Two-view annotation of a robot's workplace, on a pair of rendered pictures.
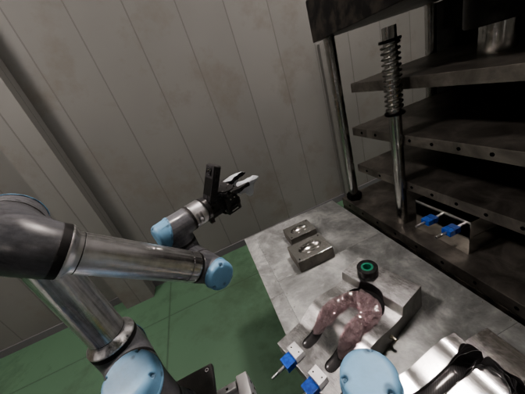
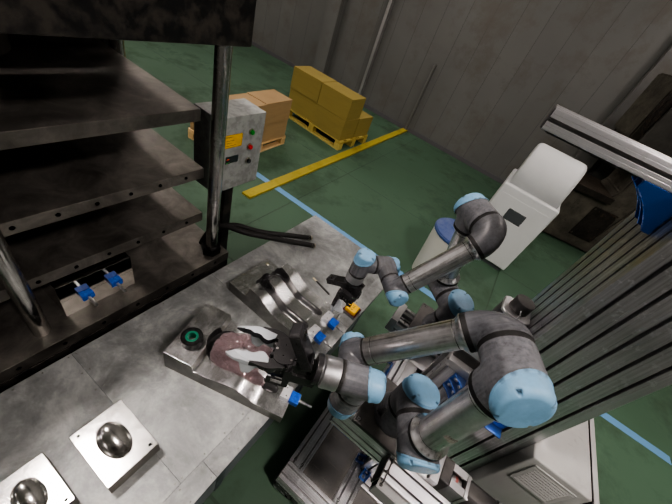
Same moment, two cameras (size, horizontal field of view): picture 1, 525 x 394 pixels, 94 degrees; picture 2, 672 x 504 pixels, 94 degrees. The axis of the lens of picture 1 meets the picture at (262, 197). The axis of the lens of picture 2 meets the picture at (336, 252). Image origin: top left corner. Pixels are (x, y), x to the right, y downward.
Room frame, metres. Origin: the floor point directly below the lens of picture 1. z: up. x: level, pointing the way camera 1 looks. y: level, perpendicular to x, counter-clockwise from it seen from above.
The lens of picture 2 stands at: (1.05, 0.30, 2.11)
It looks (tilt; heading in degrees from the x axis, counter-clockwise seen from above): 40 degrees down; 209
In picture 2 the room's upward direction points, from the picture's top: 23 degrees clockwise
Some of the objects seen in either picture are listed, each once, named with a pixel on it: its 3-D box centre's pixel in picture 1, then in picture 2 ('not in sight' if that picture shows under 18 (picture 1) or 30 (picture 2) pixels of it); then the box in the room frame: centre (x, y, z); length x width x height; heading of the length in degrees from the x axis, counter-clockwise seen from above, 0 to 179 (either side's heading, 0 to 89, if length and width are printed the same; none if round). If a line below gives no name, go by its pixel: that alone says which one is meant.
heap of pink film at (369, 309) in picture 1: (348, 313); (243, 353); (0.60, -0.15, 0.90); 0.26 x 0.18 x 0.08; 116
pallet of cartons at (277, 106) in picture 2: not in sight; (242, 117); (-1.42, -3.12, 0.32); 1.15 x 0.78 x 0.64; 9
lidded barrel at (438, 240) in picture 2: not in sight; (443, 254); (-1.87, -0.13, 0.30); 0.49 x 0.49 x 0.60
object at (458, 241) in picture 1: (481, 204); (66, 251); (0.93, -1.00, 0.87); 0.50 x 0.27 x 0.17; 99
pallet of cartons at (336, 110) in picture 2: not in sight; (331, 106); (-3.17, -3.21, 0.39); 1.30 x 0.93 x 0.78; 101
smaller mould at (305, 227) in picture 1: (300, 232); (33, 499); (1.26, -0.15, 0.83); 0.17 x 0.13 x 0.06; 99
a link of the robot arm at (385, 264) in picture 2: not in sight; (385, 268); (0.10, 0.02, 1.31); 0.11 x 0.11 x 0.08; 56
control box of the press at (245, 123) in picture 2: not in sight; (222, 224); (0.16, -1.02, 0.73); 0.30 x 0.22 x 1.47; 9
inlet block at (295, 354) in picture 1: (286, 363); (296, 399); (0.53, 0.11, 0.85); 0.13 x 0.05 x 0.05; 116
